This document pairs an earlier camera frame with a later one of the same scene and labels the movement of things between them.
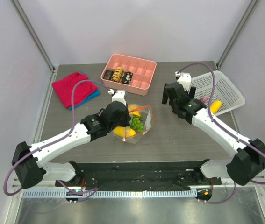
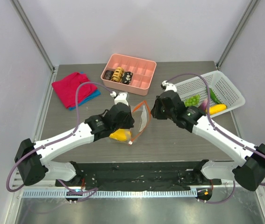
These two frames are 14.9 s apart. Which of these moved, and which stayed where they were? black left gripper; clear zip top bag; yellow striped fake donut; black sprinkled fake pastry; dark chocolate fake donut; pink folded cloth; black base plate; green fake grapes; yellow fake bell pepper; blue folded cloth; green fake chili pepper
Moved: green fake grapes; green fake chili pepper; yellow fake bell pepper; clear zip top bag
Stayed: black base plate; black left gripper; pink folded cloth; dark chocolate fake donut; yellow striped fake donut; black sprinkled fake pastry; blue folded cloth
